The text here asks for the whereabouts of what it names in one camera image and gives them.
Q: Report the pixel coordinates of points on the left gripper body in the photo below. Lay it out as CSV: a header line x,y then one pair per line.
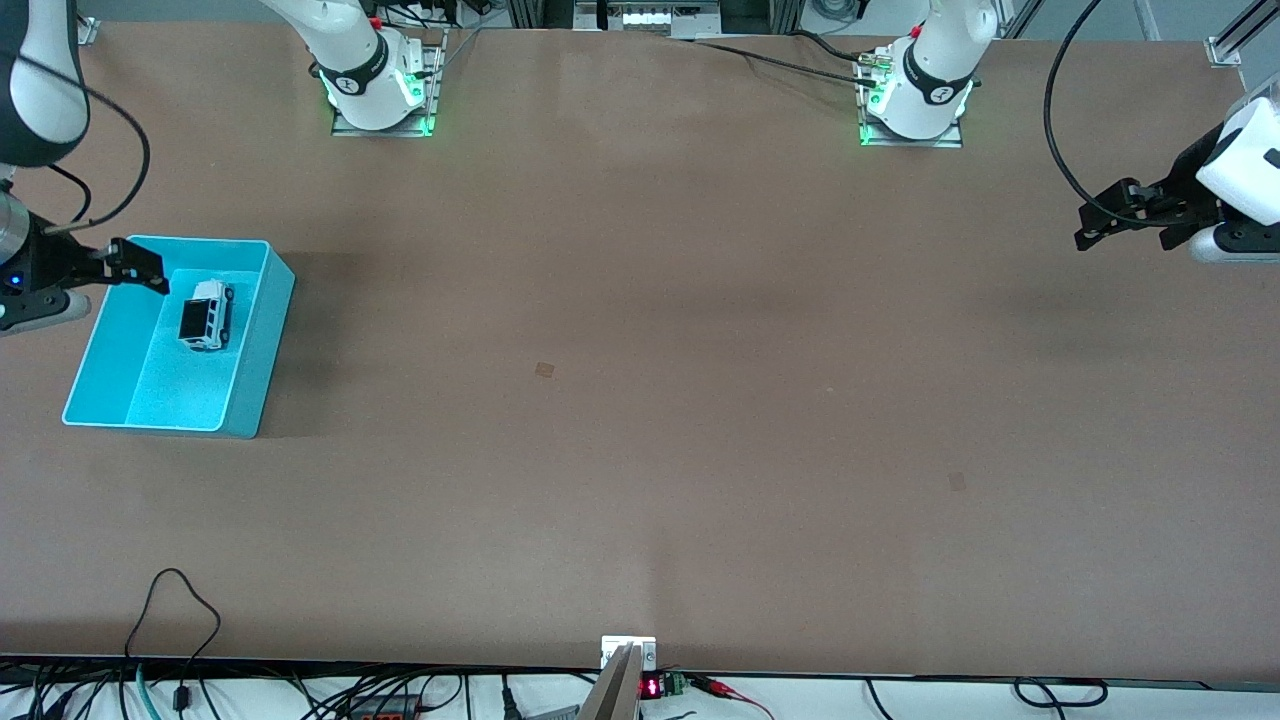
x,y
1187,184

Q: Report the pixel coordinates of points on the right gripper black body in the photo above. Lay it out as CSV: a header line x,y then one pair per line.
x,y
47,258

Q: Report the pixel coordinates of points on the white jeep toy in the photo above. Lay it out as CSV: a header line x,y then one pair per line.
x,y
205,315

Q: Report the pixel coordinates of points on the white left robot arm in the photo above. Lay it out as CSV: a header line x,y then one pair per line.
x,y
930,70

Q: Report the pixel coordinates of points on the turquoise plastic bin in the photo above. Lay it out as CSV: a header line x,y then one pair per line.
x,y
190,390

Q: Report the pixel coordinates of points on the black power strip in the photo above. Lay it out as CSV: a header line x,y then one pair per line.
x,y
385,708

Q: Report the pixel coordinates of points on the lit control box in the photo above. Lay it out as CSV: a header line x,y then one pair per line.
x,y
650,18

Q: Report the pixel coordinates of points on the red digit display module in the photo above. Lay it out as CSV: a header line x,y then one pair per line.
x,y
652,687

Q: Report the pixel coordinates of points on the aluminium frame corner bracket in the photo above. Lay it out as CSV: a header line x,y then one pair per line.
x,y
88,32
1222,50

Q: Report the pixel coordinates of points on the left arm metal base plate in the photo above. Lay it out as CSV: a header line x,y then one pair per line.
x,y
920,143

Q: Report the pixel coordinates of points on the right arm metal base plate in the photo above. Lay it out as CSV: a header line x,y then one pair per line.
x,y
436,90

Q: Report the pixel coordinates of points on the grey camera mount bar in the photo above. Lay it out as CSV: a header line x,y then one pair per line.
x,y
612,695

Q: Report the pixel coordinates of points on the white metal bracket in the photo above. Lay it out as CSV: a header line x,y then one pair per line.
x,y
648,652

